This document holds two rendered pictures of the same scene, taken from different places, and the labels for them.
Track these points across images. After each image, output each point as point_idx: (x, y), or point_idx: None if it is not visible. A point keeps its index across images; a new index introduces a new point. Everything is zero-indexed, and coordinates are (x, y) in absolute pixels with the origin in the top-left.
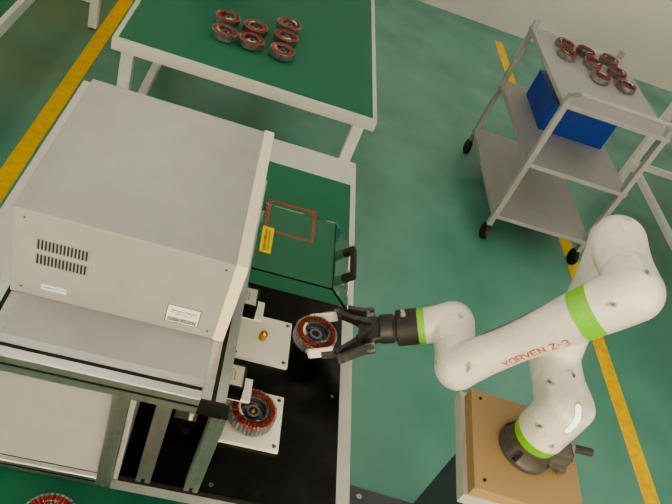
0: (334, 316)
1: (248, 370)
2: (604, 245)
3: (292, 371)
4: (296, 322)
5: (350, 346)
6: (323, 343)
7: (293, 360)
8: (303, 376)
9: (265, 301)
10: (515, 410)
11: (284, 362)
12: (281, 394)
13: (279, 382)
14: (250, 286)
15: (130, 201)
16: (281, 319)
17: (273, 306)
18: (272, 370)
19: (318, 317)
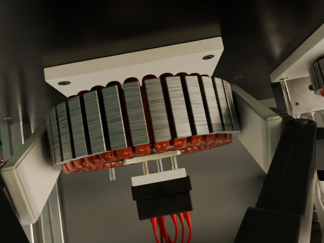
0: (33, 199)
1: (230, 69)
2: None
3: (223, 26)
4: (11, 65)
5: (310, 216)
6: (212, 145)
7: (177, 34)
8: (242, 2)
9: (13, 103)
10: None
11: (207, 56)
12: (308, 22)
13: (265, 34)
14: (0, 118)
15: None
16: (38, 81)
17: (11, 96)
18: (225, 50)
19: (74, 173)
